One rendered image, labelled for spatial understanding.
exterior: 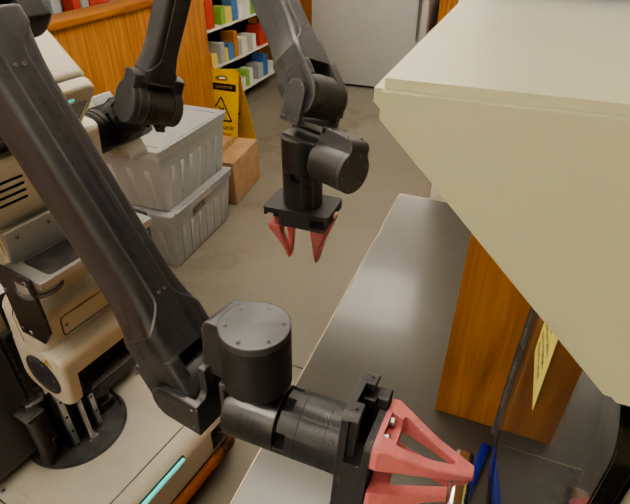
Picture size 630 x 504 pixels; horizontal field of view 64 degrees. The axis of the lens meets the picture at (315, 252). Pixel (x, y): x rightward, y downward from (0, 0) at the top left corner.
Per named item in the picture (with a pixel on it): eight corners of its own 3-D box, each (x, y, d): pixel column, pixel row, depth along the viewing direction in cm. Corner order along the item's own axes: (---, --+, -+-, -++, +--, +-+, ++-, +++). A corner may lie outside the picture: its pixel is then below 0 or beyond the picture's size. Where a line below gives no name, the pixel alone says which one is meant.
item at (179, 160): (233, 167, 284) (227, 109, 266) (170, 218, 238) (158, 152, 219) (171, 155, 297) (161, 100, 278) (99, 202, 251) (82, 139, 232)
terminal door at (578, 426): (499, 439, 64) (600, 141, 42) (464, 743, 41) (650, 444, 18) (493, 437, 64) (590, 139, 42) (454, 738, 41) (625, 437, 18)
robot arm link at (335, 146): (332, 85, 71) (288, 75, 65) (396, 104, 64) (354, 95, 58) (311, 167, 75) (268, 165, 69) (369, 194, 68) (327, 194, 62)
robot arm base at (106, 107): (127, 97, 108) (81, 113, 100) (145, 78, 103) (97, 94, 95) (151, 132, 110) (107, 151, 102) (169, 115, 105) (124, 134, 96)
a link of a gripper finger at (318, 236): (323, 275, 76) (323, 222, 71) (279, 265, 78) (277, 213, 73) (337, 251, 81) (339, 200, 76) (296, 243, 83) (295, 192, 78)
